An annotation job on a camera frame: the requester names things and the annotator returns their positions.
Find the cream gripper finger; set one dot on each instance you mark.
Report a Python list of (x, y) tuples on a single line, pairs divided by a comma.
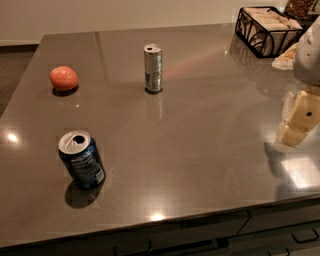
[(304, 117), (288, 105)]

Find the blue pepsi can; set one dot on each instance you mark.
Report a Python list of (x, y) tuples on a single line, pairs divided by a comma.
[(79, 153)]

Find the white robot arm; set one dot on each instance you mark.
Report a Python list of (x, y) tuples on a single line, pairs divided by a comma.
[(306, 65)]

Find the silver redbull can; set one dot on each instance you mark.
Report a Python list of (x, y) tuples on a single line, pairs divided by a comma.
[(153, 68)]

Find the crumpled white paper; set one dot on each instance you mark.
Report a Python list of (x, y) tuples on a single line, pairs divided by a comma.
[(286, 59)]

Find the white napkins in basket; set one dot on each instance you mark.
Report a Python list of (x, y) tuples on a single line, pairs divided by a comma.
[(271, 26)]

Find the red apple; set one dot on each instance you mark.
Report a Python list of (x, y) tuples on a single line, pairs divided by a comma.
[(63, 78)]

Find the black drawer handle right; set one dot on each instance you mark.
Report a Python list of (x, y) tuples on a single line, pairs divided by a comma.
[(305, 236)]

